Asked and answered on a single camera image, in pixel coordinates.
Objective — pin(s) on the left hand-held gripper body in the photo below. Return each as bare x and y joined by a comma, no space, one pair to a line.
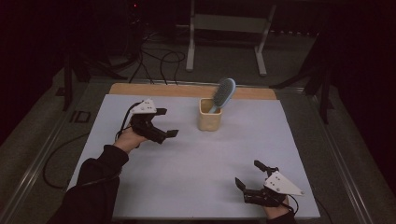
143,124

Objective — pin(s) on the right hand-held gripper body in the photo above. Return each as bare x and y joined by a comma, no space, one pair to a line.
280,185

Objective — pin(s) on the cream square cup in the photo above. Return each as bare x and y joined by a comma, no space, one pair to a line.
210,123

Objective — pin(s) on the light blue hairbrush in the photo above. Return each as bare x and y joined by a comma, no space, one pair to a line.
224,91

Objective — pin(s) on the person's left hand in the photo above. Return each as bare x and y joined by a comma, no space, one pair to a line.
129,140

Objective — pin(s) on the person's right hand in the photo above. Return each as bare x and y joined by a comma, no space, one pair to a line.
277,212

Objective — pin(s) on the white table mat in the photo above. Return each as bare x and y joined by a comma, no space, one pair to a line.
193,161

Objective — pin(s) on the dark tripod stand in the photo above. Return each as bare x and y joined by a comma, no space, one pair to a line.
323,90
67,81

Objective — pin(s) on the grey metal stand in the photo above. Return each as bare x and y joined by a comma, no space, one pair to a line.
229,23

